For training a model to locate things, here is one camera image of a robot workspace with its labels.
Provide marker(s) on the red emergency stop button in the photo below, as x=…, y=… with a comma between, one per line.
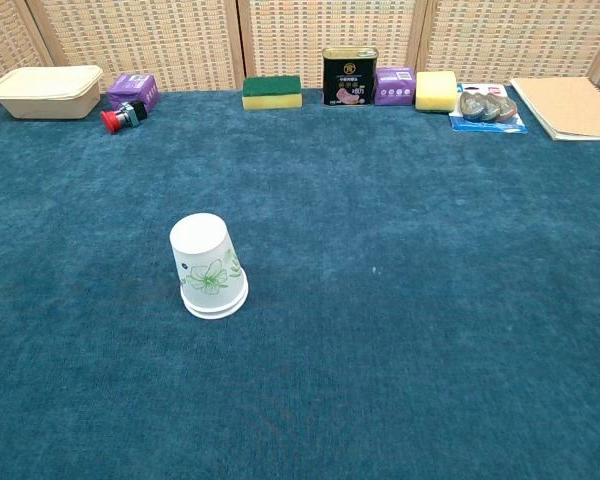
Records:
x=122, y=116

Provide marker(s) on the floral white paper cup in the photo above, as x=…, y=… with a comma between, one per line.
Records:
x=215, y=314
x=205, y=260

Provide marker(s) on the blue carpet table cover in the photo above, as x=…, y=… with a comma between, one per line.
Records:
x=330, y=300

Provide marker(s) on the plain yellow sponge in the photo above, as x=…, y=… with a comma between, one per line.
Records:
x=435, y=91

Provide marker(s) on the beige lidded food container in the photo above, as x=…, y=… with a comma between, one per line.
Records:
x=45, y=92

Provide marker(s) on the blue blister pack of hooks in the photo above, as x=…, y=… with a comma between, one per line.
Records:
x=487, y=110

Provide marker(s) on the green and yellow sponge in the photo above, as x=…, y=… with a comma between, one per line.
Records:
x=272, y=92

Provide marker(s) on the woven bamboo folding screen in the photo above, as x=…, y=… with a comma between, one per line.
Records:
x=300, y=40

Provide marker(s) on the brown spiral notebook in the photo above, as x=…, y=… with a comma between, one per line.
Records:
x=565, y=105

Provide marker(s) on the purple tissue pack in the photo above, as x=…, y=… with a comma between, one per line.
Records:
x=135, y=90
x=394, y=86

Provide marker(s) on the black luncheon meat can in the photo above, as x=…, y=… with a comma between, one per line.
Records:
x=350, y=75

